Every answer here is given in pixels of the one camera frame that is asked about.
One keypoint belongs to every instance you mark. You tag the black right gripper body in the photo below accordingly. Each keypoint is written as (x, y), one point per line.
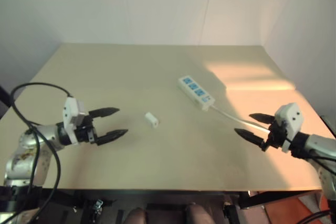
(276, 134)

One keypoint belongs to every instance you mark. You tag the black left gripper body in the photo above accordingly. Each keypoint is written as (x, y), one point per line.
(84, 130)

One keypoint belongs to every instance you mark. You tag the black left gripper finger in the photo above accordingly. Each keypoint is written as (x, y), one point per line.
(103, 112)
(113, 135)

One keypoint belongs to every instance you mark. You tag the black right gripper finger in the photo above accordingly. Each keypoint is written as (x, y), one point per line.
(262, 117)
(248, 135)

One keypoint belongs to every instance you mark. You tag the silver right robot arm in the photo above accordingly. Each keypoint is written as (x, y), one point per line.
(319, 145)

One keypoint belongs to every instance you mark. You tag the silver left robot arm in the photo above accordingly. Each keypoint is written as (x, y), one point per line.
(29, 140)

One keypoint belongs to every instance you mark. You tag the white plug adapter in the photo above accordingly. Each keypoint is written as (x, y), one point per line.
(151, 120)

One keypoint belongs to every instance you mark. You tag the white power strip blue sockets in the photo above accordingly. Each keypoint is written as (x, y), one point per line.
(196, 92)

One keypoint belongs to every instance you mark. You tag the small silver clip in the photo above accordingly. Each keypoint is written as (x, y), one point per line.
(98, 205)

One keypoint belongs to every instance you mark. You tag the dark rounded brown shape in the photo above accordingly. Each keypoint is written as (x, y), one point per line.
(196, 214)
(137, 216)

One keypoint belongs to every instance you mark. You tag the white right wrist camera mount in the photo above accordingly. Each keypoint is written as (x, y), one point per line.
(290, 119)

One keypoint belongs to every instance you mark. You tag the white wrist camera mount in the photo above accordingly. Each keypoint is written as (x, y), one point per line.
(290, 119)
(70, 112)

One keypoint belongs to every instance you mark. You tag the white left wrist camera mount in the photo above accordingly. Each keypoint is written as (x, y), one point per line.
(70, 112)

